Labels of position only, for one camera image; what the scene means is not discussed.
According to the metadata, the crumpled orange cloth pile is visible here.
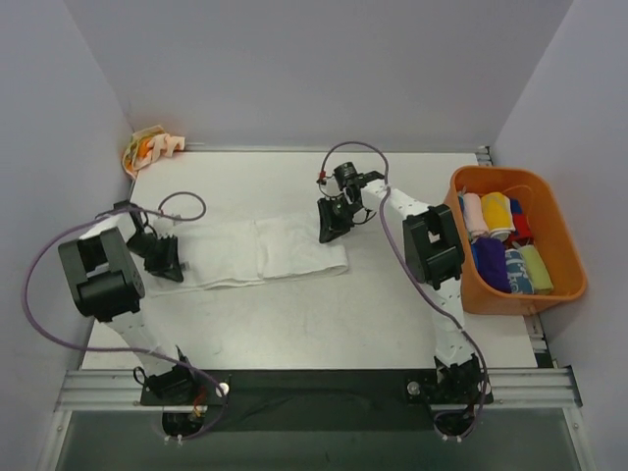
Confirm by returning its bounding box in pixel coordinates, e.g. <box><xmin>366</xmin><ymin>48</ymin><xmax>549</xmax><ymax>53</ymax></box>
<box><xmin>121</xmin><ymin>126</ymin><xmax>185</xmax><ymax>180</ymax></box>

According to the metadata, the black base mat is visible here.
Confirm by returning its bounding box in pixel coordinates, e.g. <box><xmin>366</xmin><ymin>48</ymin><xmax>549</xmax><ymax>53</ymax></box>
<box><xmin>140</xmin><ymin>369</ymin><xmax>494</xmax><ymax>436</ymax></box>

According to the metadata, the red cloth in basket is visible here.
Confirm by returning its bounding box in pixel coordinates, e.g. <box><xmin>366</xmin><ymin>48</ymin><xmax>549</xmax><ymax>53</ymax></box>
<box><xmin>504</xmin><ymin>198</ymin><xmax>534</xmax><ymax>249</ymax></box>

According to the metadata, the green rolled towel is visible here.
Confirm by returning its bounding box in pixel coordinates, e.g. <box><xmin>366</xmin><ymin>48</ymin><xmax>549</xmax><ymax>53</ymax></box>
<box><xmin>518</xmin><ymin>245</ymin><xmax>553</xmax><ymax>294</ymax></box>

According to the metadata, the orange plastic basket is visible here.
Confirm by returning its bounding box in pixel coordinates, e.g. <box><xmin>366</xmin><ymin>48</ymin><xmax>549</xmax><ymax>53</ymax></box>
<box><xmin>445</xmin><ymin>166</ymin><xmax>587</xmax><ymax>316</ymax></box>

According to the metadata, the purple cable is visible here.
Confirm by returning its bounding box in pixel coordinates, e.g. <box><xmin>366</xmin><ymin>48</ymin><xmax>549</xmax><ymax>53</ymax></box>
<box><xmin>22</xmin><ymin>190</ymin><xmax>231</xmax><ymax>441</ymax></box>
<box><xmin>318</xmin><ymin>140</ymin><xmax>492</xmax><ymax>439</ymax></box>

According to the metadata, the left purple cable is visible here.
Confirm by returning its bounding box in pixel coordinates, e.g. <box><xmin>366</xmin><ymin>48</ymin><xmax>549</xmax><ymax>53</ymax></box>
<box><xmin>22</xmin><ymin>190</ymin><xmax>231</xmax><ymax>441</ymax></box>

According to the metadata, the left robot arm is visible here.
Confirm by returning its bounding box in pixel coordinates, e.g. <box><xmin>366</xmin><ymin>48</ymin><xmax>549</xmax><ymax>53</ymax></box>
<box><xmin>58</xmin><ymin>200</ymin><xmax>198</xmax><ymax>404</ymax></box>

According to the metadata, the pink rolled towel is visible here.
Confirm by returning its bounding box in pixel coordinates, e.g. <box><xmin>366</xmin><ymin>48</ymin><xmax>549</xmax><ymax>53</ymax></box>
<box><xmin>463</xmin><ymin>192</ymin><xmax>489</xmax><ymax>240</ymax></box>

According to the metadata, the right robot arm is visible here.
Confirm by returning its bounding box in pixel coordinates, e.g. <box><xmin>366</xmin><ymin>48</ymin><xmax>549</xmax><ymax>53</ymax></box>
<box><xmin>317</xmin><ymin>162</ymin><xmax>489</xmax><ymax>403</ymax></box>

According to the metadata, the purple rolled towel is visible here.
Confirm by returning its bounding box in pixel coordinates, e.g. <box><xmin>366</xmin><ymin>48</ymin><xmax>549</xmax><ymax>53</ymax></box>
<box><xmin>472</xmin><ymin>237</ymin><xmax>511</xmax><ymax>293</ymax></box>

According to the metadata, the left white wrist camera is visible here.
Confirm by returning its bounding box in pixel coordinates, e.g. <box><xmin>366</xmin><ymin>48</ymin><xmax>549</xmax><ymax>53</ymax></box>
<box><xmin>149</xmin><ymin>216</ymin><xmax>183</xmax><ymax>236</ymax></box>

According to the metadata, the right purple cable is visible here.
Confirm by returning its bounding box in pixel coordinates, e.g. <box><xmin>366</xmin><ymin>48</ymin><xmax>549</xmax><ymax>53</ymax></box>
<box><xmin>318</xmin><ymin>140</ymin><xmax>492</xmax><ymax>439</ymax></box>

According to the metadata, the yellow rolled towel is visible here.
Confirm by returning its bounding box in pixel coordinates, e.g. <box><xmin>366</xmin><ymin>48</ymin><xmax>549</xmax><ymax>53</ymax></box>
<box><xmin>480</xmin><ymin>192</ymin><xmax>514</xmax><ymax>232</ymax></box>

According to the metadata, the aluminium frame rail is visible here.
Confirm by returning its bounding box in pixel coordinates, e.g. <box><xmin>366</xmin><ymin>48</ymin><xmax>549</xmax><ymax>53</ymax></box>
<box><xmin>56</xmin><ymin>368</ymin><xmax>583</xmax><ymax>412</ymax></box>

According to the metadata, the blue patterned rolled towel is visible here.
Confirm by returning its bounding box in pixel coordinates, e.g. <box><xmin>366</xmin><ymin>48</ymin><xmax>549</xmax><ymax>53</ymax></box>
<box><xmin>505</xmin><ymin>248</ymin><xmax>534</xmax><ymax>294</ymax></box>

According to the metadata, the white towel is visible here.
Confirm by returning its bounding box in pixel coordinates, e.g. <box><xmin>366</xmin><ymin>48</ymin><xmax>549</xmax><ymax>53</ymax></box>
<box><xmin>140</xmin><ymin>212</ymin><xmax>349</xmax><ymax>297</ymax></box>

